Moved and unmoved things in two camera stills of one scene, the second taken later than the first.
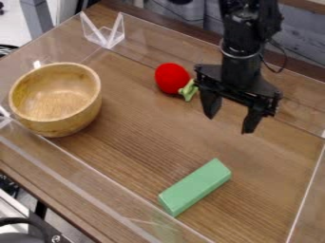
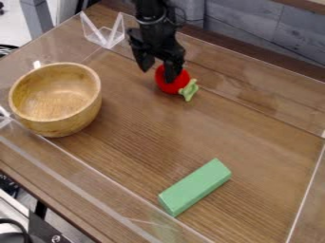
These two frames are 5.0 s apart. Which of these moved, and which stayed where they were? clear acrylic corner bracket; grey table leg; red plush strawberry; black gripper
Moved: black gripper
Stayed: grey table leg; red plush strawberry; clear acrylic corner bracket
